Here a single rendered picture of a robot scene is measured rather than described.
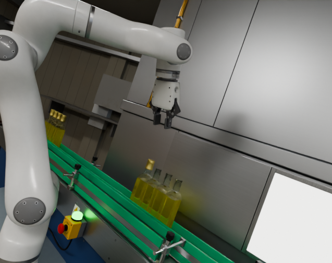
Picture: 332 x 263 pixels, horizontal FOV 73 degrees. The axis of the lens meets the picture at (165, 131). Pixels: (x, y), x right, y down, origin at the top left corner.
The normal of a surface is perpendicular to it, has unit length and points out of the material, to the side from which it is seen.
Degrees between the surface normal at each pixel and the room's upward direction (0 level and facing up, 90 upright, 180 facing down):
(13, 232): 29
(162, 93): 111
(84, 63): 90
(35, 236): 34
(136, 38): 102
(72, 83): 90
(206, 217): 90
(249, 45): 90
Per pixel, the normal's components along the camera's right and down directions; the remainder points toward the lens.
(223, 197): -0.59, -0.18
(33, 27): -0.08, 0.77
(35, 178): 0.48, -0.36
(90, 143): -0.23, -0.05
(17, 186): 0.12, -0.33
